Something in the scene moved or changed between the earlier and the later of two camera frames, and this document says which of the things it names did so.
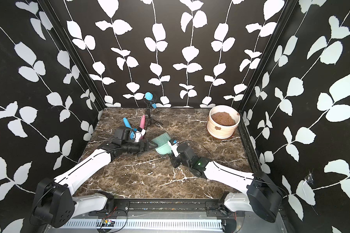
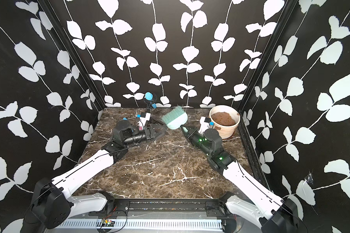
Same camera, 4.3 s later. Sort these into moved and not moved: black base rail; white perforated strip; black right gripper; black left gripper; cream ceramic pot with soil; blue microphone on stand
Moved: black right gripper; black left gripper
Not moved: blue microphone on stand; cream ceramic pot with soil; white perforated strip; black base rail
